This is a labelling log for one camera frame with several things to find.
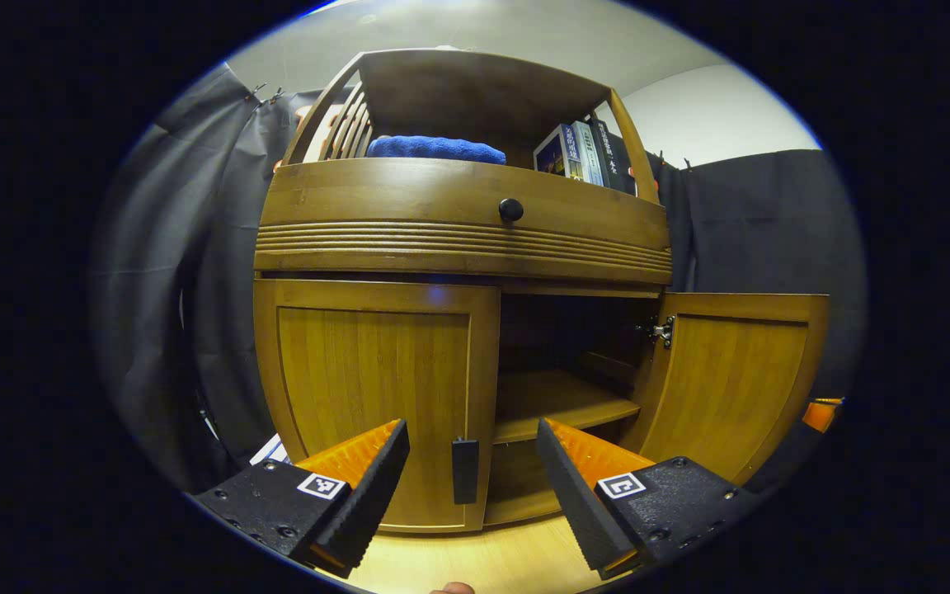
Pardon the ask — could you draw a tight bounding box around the book with dark photo cover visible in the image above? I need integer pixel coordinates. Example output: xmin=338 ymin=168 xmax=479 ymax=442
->
xmin=534 ymin=125 xmax=585 ymax=179

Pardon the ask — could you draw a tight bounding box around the wooden double-door shoe cabinet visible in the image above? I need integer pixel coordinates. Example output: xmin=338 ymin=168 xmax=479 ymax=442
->
xmin=252 ymin=48 xmax=830 ymax=535

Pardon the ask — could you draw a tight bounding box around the white spine book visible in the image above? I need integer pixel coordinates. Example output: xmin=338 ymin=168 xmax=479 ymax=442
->
xmin=249 ymin=434 xmax=291 ymax=468

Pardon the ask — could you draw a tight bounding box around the black book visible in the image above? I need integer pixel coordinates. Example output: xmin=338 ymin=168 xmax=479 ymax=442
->
xmin=590 ymin=118 xmax=639 ymax=197

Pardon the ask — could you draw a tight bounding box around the blue folded towel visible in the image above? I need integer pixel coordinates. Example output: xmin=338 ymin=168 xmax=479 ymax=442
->
xmin=366 ymin=135 xmax=507 ymax=166

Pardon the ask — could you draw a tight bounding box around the wooden ribbed drawer front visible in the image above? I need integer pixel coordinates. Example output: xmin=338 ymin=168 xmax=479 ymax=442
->
xmin=254 ymin=157 xmax=674 ymax=287

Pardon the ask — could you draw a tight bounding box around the wooden shoe cabinet door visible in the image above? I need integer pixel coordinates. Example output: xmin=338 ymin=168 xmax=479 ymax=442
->
xmin=619 ymin=291 xmax=830 ymax=488
xmin=252 ymin=278 xmax=501 ymax=535

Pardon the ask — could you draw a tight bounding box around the light blue spine book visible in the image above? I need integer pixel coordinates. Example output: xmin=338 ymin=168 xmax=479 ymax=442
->
xmin=570 ymin=120 xmax=608 ymax=187

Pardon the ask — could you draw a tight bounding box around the black backdrop cloth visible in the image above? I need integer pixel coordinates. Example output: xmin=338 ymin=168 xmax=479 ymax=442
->
xmin=89 ymin=62 xmax=868 ymax=496

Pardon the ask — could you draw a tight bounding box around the wooden inner shelf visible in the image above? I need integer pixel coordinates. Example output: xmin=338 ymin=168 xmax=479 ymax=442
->
xmin=491 ymin=369 xmax=642 ymax=445

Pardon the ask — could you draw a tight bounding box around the black door handle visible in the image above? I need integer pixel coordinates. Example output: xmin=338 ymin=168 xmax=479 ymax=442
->
xmin=451 ymin=437 xmax=480 ymax=506

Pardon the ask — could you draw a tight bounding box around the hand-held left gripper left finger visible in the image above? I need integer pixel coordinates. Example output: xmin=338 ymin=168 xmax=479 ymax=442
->
xmin=193 ymin=419 xmax=412 ymax=580

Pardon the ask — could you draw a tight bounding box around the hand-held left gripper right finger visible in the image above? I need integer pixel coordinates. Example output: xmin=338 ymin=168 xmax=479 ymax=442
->
xmin=534 ymin=417 xmax=761 ymax=582

